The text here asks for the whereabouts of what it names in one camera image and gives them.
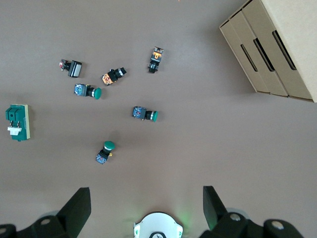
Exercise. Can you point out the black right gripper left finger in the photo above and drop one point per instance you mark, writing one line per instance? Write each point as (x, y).
(71, 213)

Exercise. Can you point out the green load switch cream base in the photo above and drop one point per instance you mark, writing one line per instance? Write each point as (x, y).
(15, 114)

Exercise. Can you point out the black selector switch orange block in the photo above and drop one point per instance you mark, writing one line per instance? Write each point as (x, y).
(112, 75)
(156, 58)

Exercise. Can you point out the black square push button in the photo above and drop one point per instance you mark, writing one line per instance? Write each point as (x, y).
(74, 69)

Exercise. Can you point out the brown cardboard box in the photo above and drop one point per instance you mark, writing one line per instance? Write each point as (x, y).
(284, 49)

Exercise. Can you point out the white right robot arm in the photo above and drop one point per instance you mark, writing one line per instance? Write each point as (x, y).
(158, 223)

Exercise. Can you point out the brown table mat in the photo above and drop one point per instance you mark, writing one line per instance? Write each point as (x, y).
(198, 136)

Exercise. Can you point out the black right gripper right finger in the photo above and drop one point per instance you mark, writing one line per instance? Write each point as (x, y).
(223, 223)

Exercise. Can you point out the green mushroom push button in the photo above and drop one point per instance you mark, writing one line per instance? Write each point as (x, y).
(141, 112)
(105, 153)
(85, 90)

